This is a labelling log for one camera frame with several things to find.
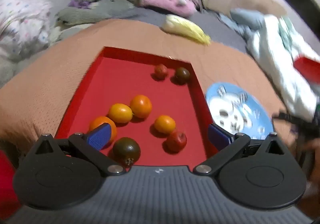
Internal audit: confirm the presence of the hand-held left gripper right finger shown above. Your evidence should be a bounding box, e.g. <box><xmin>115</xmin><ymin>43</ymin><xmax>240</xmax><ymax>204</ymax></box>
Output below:
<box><xmin>194</xmin><ymin>123</ymin><xmax>290</xmax><ymax>177</ymax></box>

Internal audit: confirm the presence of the red tray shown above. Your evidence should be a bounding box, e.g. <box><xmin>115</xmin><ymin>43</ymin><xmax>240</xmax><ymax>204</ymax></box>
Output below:
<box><xmin>54</xmin><ymin>46</ymin><xmax>219</xmax><ymax>167</ymax></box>

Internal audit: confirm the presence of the light blue cloth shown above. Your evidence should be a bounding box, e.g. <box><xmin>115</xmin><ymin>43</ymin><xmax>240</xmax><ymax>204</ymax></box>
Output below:
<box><xmin>230</xmin><ymin>8</ymin><xmax>263</xmax><ymax>30</ymax></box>

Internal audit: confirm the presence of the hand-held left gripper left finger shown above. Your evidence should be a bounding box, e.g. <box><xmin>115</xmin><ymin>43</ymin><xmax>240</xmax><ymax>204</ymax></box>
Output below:
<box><xmin>32</xmin><ymin>123</ymin><xmax>127</xmax><ymax>176</ymax></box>

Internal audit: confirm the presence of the red tomato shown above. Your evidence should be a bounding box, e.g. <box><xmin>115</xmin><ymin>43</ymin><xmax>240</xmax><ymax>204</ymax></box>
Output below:
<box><xmin>165</xmin><ymin>131</ymin><xmax>187</xmax><ymax>153</ymax></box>
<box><xmin>154</xmin><ymin>64</ymin><xmax>168</xmax><ymax>80</ymax></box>

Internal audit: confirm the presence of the green patterned cloth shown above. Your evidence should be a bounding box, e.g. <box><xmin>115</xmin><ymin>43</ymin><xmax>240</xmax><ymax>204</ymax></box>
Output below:
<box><xmin>279</xmin><ymin>16</ymin><xmax>300</xmax><ymax>48</ymax></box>

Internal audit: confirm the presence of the orange mandarin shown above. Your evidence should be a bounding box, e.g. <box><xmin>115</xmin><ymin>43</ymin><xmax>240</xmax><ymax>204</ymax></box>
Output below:
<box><xmin>130</xmin><ymin>95</ymin><xmax>153</xmax><ymax>119</ymax></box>
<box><xmin>108</xmin><ymin>103</ymin><xmax>133</xmax><ymax>124</ymax></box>
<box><xmin>154</xmin><ymin>115</ymin><xmax>176</xmax><ymax>134</ymax></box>
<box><xmin>89</xmin><ymin>116</ymin><xmax>117</xmax><ymax>145</ymax></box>

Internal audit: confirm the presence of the dark green tomato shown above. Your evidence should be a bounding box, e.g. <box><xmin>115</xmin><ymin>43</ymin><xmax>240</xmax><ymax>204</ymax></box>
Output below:
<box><xmin>112</xmin><ymin>137</ymin><xmax>141</xmax><ymax>167</ymax></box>
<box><xmin>174</xmin><ymin>67</ymin><xmax>191</xmax><ymax>83</ymax></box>

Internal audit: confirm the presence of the purple plush toy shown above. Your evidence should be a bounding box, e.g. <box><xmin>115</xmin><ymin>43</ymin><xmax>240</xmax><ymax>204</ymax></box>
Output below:
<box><xmin>69</xmin><ymin>0</ymin><xmax>86</xmax><ymax>9</ymax></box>

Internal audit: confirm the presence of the grey bed sheet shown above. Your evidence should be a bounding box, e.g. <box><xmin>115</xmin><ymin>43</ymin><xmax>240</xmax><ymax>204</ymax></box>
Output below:
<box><xmin>135</xmin><ymin>7</ymin><xmax>248</xmax><ymax>52</ymax></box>

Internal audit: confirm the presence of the napa cabbage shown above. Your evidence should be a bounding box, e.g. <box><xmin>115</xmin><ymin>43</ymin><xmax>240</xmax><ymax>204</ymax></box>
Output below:
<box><xmin>161</xmin><ymin>14</ymin><xmax>212</xmax><ymax>45</ymax></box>

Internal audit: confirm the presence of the white duvet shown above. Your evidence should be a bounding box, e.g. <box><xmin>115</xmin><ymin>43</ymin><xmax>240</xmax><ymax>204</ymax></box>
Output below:
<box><xmin>246</xmin><ymin>14</ymin><xmax>320</xmax><ymax>122</ymax></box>

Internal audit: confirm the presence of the grey plush toy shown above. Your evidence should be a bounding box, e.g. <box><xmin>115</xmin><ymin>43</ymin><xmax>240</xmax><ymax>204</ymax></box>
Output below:
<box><xmin>55</xmin><ymin>0</ymin><xmax>137</xmax><ymax>27</ymax></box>

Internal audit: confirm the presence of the polka dot blanket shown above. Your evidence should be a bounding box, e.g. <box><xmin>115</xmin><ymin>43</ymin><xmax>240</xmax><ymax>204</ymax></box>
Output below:
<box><xmin>0</xmin><ymin>0</ymin><xmax>54</xmax><ymax>62</ymax></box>

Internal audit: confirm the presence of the blue cartoon plate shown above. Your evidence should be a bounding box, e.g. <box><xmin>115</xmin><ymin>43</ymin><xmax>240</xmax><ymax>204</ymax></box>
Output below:
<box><xmin>205</xmin><ymin>82</ymin><xmax>274</xmax><ymax>140</ymax></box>

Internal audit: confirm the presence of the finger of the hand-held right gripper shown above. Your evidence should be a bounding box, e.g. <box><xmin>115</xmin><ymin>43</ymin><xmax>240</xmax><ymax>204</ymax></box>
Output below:
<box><xmin>272</xmin><ymin>111</ymin><xmax>308</xmax><ymax>127</ymax></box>

